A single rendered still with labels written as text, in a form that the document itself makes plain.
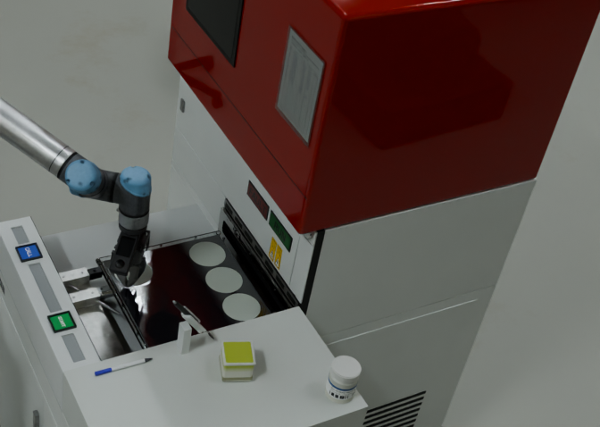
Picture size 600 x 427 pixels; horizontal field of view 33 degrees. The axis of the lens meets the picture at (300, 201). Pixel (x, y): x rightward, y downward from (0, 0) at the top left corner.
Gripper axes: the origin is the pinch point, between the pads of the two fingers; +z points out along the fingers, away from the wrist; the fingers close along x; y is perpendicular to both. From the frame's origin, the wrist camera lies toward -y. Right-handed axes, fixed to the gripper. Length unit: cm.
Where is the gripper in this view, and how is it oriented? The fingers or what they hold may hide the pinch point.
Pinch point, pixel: (126, 284)
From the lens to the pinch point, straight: 272.3
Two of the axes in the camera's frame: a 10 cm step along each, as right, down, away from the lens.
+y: 1.4, -6.1, 7.8
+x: -9.8, -2.1, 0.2
